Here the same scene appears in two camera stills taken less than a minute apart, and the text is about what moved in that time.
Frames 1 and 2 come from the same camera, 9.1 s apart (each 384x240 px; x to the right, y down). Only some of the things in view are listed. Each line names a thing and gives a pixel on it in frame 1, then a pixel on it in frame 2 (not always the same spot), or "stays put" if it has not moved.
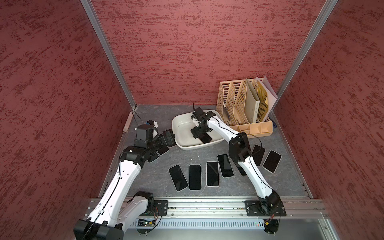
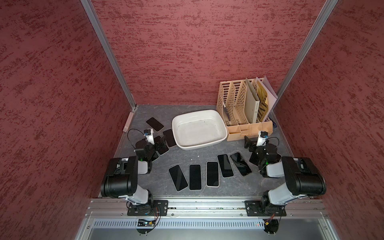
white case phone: [154, 157] stays put
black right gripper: [199, 131] → [247, 142]
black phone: [178, 178] stays put
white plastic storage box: [182, 123] stays put
